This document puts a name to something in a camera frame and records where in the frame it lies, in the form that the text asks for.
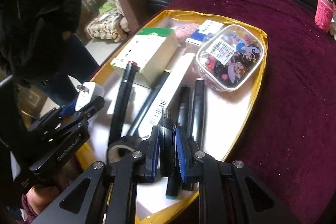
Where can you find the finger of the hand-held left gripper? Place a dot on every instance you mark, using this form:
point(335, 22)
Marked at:
point(68, 109)
point(92, 107)

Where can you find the black marker teal end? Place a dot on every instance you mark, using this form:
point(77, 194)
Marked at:
point(183, 108)

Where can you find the black marker white end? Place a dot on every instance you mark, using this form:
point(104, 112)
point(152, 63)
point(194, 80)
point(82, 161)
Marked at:
point(199, 108)

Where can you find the green white carton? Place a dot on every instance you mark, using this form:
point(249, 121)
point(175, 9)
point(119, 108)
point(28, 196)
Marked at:
point(147, 50)

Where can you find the pink plush toy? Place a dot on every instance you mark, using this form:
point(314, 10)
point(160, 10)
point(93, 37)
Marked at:
point(185, 31)

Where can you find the white charger plug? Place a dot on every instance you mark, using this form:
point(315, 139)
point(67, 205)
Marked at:
point(89, 94)

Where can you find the small round tin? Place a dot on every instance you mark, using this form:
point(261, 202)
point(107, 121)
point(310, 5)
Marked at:
point(113, 150)

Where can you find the person's blue jeans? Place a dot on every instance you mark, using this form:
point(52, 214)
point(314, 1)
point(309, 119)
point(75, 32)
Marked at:
point(71, 64)

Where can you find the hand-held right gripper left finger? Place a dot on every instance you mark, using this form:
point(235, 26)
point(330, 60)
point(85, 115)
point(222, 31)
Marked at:
point(156, 153)

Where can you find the long white box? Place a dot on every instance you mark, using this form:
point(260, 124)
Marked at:
point(176, 77)

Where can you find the clear cartoon print pouch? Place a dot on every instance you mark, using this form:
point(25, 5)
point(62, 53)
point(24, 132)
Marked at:
point(231, 61)

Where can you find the round black disc metal stem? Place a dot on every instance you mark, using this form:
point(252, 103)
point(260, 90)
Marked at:
point(168, 145)

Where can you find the blue white medicine box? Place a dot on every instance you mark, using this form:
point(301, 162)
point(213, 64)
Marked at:
point(202, 32)

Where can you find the pink knitted bottle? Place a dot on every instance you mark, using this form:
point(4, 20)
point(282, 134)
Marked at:
point(324, 14)

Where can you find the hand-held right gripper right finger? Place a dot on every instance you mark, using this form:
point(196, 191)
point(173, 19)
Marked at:
point(181, 155)

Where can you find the black marker red end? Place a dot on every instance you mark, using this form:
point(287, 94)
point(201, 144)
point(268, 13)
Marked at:
point(123, 98)

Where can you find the printed blanket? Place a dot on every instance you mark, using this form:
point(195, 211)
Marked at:
point(105, 24)

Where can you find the person in black jacket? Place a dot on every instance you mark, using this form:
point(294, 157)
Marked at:
point(39, 16)

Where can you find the maroon velvet tablecloth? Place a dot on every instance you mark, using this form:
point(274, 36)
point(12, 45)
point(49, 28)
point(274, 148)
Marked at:
point(288, 108)

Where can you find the person's left hand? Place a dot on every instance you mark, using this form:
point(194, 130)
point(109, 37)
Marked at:
point(43, 197)

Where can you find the yellow cardboard box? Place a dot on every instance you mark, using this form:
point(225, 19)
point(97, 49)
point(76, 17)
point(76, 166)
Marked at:
point(225, 113)

